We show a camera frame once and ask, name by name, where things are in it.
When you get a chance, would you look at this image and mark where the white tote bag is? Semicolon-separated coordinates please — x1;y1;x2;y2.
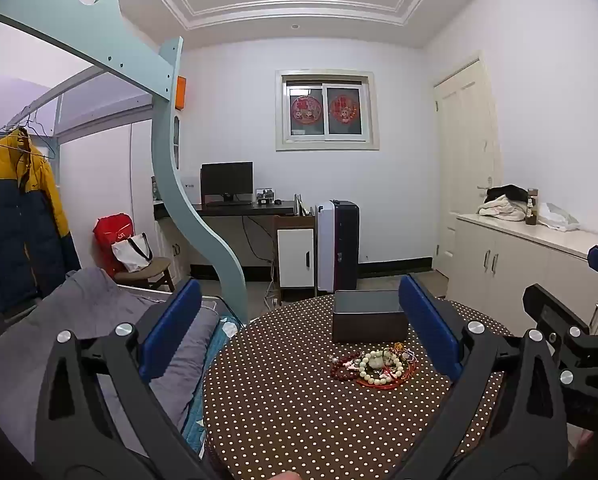
111;232;154;273

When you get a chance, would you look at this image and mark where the brown polka-dot tablecloth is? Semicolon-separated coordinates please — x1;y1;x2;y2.
202;294;510;480

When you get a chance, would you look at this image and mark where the red bag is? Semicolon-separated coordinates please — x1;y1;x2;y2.
93;214;136;277

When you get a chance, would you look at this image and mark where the dark red bead bracelet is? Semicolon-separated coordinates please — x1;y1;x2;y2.
329;355;367;383

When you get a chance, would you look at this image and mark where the grey blanket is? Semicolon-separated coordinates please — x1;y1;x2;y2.
0;267;220;466

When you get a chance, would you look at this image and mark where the yellow and navy jacket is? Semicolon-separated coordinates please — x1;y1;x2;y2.
0;127;82;316

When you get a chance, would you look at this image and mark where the red round window decoration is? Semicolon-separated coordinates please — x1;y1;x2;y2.
290;95;324;126
329;94;360;123

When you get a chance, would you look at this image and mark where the black computer monitor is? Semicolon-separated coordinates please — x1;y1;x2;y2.
200;161;254;206

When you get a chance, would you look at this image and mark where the dark grey storage box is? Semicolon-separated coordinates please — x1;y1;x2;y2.
331;290;410;345

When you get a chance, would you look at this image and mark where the wire clothes hanger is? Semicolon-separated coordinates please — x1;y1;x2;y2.
0;105;60;161

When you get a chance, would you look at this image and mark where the white sideboard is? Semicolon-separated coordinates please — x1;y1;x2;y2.
446;212;598;336

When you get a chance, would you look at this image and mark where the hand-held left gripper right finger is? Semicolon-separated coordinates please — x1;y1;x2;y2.
398;274;570;480

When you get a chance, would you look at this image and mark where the black garment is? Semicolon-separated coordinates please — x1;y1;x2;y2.
485;185;529;203

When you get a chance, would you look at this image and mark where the light blue loft bed frame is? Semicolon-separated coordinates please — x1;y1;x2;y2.
0;0;250;326

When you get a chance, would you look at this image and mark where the wooden stool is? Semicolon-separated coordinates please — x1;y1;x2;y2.
114;256;176;293

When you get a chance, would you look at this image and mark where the white plastic bag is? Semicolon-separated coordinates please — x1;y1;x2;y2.
536;202;580;232

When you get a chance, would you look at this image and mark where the white framed window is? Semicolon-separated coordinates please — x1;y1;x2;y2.
275;69;381;152

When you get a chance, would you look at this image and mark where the black cable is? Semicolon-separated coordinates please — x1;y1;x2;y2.
241;217;282;308

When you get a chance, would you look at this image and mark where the black and white suitcase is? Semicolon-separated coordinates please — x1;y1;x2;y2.
316;200;360;293

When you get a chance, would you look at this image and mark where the dark wooden desk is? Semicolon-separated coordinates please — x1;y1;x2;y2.
154;199;316;281

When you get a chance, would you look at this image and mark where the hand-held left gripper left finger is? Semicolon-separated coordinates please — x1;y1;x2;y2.
34;277;240;480

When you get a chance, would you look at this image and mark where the cream door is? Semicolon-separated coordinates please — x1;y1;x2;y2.
433;52;502;281

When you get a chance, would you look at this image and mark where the white garment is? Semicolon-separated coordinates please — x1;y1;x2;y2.
476;195;530;222

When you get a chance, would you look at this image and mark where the white bead bracelet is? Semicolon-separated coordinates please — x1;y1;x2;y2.
359;349;405;375

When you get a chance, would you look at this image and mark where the white door cabinet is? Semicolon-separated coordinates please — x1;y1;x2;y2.
273;215;316;301

